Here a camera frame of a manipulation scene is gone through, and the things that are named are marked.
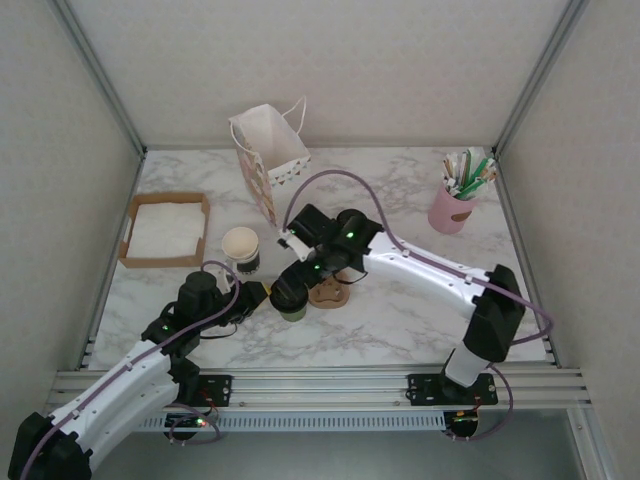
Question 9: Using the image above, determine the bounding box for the small electronics board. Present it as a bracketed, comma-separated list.
[443, 409, 482, 440]
[166, 412, 209, 431]

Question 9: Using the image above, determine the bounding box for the brown cardboard tray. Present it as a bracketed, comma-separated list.
[118, 192, 212, 270]

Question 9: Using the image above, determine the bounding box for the aluminium mounting rail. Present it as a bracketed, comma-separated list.
[47, 368, 595, 414]

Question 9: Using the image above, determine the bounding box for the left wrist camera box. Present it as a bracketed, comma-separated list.
[216, 263, 237, 297]

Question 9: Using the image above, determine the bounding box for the white napkin stack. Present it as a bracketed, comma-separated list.
[127, 201, 205, 259]

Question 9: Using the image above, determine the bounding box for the white wrapped straw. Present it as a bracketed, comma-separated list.
[441, 155, 459, 190]

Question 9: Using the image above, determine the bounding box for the paper cup stack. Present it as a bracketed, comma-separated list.
[221, 226, 262, 277]

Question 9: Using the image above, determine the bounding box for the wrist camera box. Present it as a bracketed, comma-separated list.
[216, 263, 237, 297]
[276, 226, 315, 262]

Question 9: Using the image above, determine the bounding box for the aluminium frame leg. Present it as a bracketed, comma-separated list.
[567, 409, 624, 480]

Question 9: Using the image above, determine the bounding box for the grey slotted cable duct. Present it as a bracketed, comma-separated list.
[134, 411, 447, 433]

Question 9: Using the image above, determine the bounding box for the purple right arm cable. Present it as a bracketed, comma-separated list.
[283, 169, 555, 444]

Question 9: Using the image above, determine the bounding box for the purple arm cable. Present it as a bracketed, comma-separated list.
[19, 258, 240, 480]
[283, 169, 555, 444]

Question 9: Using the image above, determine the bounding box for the aluminium frame post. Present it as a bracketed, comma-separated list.
[491, 0, 592, 157]
[52, 0, 149, 157]

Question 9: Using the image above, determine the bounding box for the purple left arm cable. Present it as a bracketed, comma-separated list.
[19, 258, 240, 480]

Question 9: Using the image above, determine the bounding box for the aluminium table end rail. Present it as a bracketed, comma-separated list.
[143, 143, 496, 152]

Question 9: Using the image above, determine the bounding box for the patterned paper gift bag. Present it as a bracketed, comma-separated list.
[228, 97, 311, 232]

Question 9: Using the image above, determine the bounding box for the brown pulp cup carrier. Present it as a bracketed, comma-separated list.
[308, 273, 350, 311]

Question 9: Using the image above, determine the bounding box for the aluminium table side rail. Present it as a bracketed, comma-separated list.
[492, 147, 561, 369]
[74, 149, 147, 372]

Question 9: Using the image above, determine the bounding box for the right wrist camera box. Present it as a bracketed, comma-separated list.
[276, 226, 315, 262]

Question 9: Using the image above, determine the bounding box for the pink holder cup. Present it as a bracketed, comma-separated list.
[428, 185, 478, 235]

